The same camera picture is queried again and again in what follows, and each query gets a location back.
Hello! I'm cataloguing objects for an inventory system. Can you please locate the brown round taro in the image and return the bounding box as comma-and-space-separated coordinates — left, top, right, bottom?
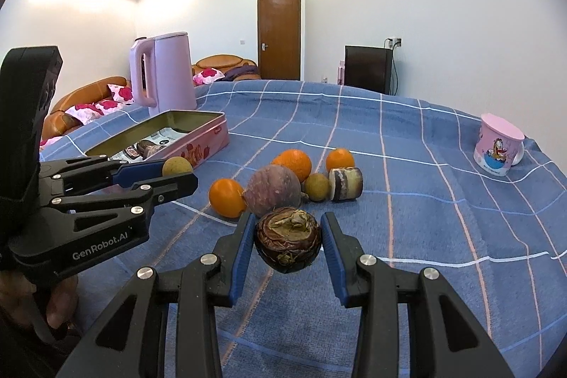
254, 206, 322, 273

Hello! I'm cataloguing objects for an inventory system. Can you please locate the pink cartoon mug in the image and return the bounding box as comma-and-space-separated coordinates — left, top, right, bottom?
472, 113, 526, 177

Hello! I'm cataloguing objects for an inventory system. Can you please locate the black television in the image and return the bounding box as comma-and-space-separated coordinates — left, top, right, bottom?
344, 45, 394, 95

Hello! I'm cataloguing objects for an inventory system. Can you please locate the blue checked tablecloth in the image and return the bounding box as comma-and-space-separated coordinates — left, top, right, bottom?
40, 79, 559, 378

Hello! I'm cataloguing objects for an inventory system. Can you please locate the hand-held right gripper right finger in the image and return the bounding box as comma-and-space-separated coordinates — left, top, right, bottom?
320, 211, 517, 378

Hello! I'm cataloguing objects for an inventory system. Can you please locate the yellow-green round fruit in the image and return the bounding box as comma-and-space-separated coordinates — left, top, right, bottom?
162, 157, 194, 179
302, 173, 331, 202

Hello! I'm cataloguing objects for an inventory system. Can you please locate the brown wooden door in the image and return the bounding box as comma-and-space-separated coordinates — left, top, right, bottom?
257, 0, 302, 81

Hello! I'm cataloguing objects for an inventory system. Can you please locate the printed paper sheet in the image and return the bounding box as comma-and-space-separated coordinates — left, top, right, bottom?
108, 129, 187, 161

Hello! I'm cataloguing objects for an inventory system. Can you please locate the cut purple root piece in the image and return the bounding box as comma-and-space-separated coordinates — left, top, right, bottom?
135, 141, 165, 159

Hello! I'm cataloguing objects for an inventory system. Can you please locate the orange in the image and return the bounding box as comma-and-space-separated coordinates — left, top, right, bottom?
208, 179, 247, 219
271, 149, 313, 183
325, 148, 356, 174

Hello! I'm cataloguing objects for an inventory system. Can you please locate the brown leather armchair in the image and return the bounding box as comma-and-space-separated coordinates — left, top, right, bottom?
192, 55, 259, 86

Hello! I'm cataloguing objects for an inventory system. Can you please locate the purple cloth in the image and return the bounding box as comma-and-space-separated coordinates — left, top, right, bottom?
224, 65, 261, 81

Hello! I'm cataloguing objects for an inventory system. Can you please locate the purple round turnip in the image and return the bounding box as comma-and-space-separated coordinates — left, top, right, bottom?
243, 164, 311, 219

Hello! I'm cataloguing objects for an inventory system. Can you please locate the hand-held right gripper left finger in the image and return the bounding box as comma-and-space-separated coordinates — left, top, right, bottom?
55, 210, 258, 378

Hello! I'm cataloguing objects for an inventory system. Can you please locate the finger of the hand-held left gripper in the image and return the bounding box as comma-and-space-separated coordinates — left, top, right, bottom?
39, 157, 173, 195
38, 172, 198, 224

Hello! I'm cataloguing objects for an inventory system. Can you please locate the pink electric kettle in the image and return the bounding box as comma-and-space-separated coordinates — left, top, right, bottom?
129, 31, 198, 118

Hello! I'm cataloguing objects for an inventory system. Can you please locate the black power cable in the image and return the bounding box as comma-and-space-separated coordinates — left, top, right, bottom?
390, 46, 399, 95

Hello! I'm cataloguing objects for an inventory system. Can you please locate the person's left hand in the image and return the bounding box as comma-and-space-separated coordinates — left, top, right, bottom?
0, 272, 80, 330

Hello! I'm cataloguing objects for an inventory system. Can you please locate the brown leather sofa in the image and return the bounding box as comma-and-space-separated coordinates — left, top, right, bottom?
40, 76, 134, 144

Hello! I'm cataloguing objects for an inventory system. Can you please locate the pink tin box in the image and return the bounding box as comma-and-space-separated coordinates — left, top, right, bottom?
84, 110, 230, 173

